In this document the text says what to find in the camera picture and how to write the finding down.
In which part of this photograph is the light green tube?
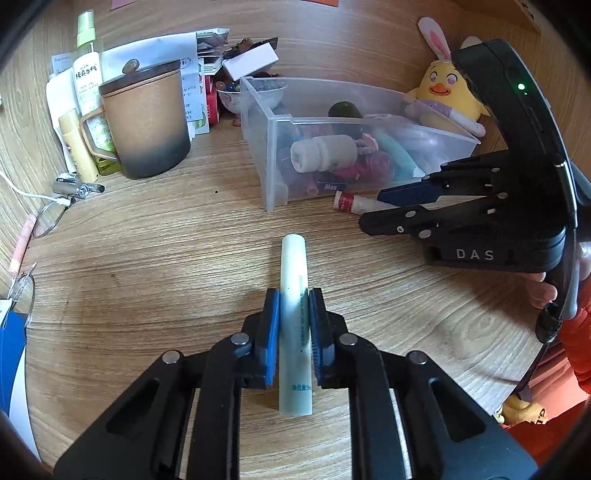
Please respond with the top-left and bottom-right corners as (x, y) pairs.
(279, 234), (312, 417)

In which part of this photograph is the dark green jar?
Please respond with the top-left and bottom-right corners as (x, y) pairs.
(328, 101), (363, 119)

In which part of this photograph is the white figurine bottle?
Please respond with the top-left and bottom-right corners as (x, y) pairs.
(290, 135), (358, 173)

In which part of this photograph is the blue Max staples box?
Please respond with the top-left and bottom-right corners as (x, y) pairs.
(317, 180), (348, 194)

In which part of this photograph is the right hand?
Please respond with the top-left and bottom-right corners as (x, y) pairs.
(523, 241), (591, 310)

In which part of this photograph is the blue white card tag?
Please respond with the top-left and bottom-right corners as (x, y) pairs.
(1, 299), (40, 460)

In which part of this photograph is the yellow chick plush toy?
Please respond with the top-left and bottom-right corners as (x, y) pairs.
(405, 17), (489, 138)

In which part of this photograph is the beige lip balm stick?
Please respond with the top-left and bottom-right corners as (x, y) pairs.
(332, 191), (394, 215)

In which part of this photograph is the pink pen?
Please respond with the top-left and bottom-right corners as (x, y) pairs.
(8, 215), (37, 277)

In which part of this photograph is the clear plastic storage bin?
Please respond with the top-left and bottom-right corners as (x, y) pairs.
(239, 77), (480, 212)

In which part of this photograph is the yellow tube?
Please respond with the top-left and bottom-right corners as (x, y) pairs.
(58, 109), (99, 183)

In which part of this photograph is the white ceramic bowl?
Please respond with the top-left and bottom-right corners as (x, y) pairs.
(217, 78), (287, 116)

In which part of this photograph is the white small box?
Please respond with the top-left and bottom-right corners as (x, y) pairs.
(222, 43), (279, 81)

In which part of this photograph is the brown lidded mug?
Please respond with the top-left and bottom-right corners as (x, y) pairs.
(79, 59), (190, 179)

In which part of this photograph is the green spray bottle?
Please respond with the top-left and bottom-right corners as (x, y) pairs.
(72, 10), (116, 154)

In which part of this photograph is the white charging cable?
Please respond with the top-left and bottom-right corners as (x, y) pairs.
(0, 170), (73, 208)

